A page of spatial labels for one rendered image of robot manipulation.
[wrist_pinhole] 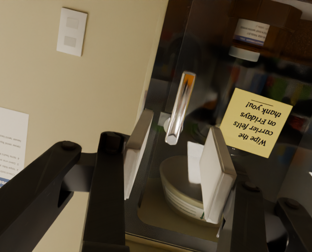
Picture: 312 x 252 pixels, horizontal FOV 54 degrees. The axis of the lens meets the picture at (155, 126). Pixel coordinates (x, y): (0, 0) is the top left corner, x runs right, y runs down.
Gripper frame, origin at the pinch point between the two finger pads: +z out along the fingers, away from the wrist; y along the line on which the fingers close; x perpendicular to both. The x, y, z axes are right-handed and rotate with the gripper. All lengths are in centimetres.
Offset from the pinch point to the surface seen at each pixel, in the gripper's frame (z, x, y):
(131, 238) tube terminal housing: 23.1, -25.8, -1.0
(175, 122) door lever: 16.7, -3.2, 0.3
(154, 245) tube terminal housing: 23.1, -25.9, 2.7
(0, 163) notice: 66, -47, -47
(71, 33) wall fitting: 66, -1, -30
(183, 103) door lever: 16.7, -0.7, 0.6
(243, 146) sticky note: 21.7, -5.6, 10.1
